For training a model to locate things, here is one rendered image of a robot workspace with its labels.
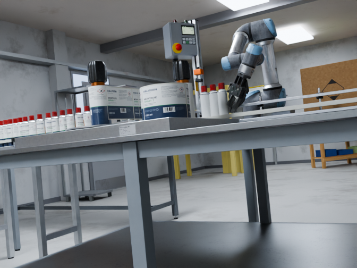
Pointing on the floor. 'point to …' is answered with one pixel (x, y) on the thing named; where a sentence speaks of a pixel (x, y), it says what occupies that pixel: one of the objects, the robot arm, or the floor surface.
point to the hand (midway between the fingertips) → (231, 110)
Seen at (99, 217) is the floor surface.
